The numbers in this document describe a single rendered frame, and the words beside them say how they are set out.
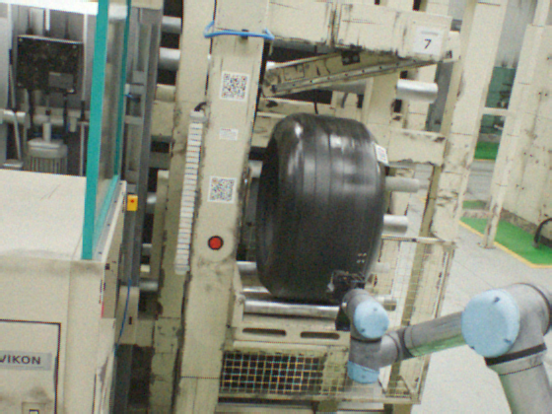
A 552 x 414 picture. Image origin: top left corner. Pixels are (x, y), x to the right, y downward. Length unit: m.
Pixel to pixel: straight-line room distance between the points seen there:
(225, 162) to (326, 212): 0.33
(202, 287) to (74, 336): 0.81
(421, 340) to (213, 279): 0.67
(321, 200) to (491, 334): 0.65
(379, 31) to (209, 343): 1.09
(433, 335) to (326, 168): 0.52
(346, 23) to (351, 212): 0.65
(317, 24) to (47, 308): 1.27
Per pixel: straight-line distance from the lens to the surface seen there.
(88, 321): 1.23
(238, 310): 1.90
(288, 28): 2.11
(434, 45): 2.24
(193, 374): 2.12
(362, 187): 1.79
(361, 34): 2.16
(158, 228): 2.72
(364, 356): 1.57
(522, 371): 1.32
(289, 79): 2.26
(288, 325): 1.96
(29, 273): 1.21
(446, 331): 1.56
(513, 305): 1.30
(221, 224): 1.92
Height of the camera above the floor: 1.71
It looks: 16 degrees down
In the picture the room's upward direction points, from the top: 8 degrees clockwise
